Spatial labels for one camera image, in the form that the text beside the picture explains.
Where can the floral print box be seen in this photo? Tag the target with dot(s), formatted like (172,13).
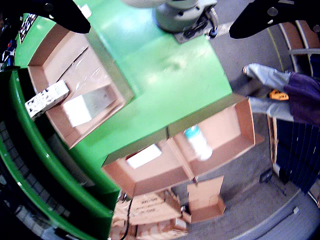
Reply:
(26,26)

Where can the shallow cardboard tray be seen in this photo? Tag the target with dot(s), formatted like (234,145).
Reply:
(82,82)

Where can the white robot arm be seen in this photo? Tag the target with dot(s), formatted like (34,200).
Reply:
(172,12)

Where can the flattened printed paper carton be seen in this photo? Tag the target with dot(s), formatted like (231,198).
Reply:
(85,10)

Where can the cow print hand cream box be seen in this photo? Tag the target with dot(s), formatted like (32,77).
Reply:
(46,101)

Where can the printed cardboard boxes stack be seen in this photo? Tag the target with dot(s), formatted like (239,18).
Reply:
(150,212)

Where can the tall white grey carton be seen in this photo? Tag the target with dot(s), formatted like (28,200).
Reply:
(87,105)

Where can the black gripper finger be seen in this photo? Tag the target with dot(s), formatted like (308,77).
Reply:
(67,17)
(262,20)

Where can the person in purple top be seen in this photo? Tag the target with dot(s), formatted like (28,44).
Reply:
(282,92)

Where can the beige shoe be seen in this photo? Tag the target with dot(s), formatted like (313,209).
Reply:
(246,71)

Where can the empty open cardboard box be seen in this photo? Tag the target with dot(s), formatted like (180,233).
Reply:
(220,140)

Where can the white bottle with teal label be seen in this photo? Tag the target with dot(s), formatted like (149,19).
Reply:
(198,143)

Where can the flat white pink box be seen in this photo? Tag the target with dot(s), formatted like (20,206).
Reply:
(143,156)

